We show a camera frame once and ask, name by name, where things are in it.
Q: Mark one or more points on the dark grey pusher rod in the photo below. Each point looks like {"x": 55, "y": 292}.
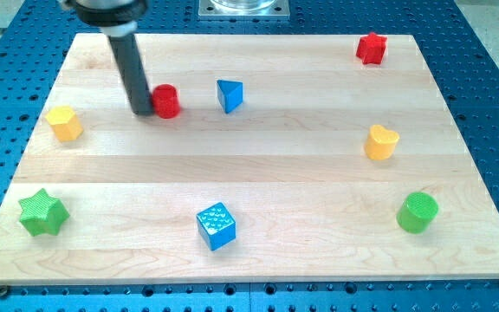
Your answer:
{"x": 126, "y": 55}

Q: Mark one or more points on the green star block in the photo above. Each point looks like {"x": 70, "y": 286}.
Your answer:
{"x": 42, "y": 214}

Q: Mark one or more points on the light wooden board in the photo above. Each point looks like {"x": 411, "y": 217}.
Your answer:
{"x": 288, "y": 163}

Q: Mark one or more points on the red star block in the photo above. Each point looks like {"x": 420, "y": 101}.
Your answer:
{"x": 371, "y": 48}

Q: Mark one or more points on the left board clamp screw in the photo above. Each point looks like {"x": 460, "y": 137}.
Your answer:
{"x": 4, "y": 291}

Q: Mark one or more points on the red cylinder block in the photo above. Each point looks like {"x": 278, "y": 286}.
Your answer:
{"x": 165, "y": 101}

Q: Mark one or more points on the yellow hexagon block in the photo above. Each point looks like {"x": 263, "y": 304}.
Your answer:
{"x": 65, "y": 123}

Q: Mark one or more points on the blue triangle block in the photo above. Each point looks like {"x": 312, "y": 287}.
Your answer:
{"x": 229, "y": 94}

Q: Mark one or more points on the blue cube block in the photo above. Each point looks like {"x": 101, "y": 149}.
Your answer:
{"x": 216, "y": 226}

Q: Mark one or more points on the yellow heart block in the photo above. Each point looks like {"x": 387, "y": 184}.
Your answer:
{"x": 380, "y": 142}

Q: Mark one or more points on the green cylinder block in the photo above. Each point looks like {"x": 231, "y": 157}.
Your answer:
{"x": 417, "y": 212}

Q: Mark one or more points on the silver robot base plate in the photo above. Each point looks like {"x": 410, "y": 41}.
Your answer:
{"x": 220, "y": 9}

